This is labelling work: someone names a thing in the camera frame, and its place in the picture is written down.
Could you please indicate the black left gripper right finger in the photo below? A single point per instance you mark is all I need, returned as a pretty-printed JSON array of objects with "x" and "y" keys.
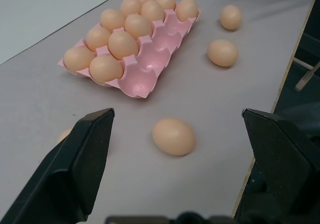
[{"x": 280, "y": 164}]

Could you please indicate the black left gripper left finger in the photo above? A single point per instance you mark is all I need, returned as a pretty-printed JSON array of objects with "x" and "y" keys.
[{"x": 67, "y": 174}]

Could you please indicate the pink egg tray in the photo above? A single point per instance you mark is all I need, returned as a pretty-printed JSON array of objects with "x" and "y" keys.
[{"x": 150, "y": 59}]

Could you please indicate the light wooden bar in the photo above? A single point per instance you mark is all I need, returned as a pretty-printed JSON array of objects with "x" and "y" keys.
[{"x": 307, "y": 75}]

